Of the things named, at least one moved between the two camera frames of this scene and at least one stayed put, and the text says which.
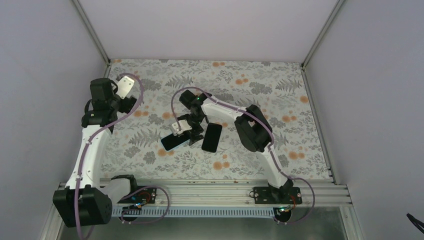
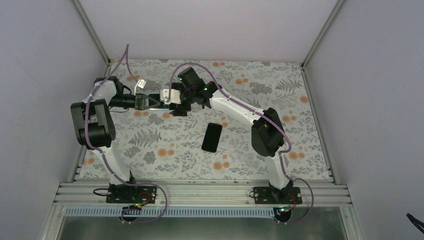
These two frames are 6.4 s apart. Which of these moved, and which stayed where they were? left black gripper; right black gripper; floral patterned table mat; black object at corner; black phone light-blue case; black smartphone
Moved: left black gripper; black phone light-blue case; right black gripper
Stayed: floral patterned table mat; black object at corner; black smartphone
